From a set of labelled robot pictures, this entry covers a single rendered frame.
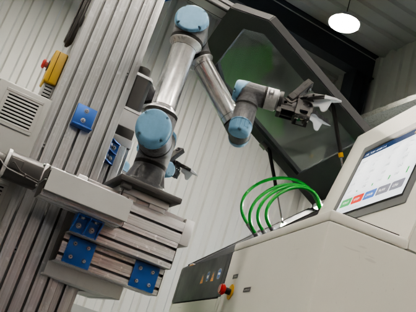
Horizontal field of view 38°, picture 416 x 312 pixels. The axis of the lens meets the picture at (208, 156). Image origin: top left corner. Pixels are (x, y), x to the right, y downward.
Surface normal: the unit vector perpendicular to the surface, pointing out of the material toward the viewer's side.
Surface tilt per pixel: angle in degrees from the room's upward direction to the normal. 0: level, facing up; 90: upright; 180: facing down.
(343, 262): 90
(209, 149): 90
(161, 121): 98
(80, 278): 90
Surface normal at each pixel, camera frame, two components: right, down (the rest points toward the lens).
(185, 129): 0.44, -0.19
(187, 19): 0.07, -0.46
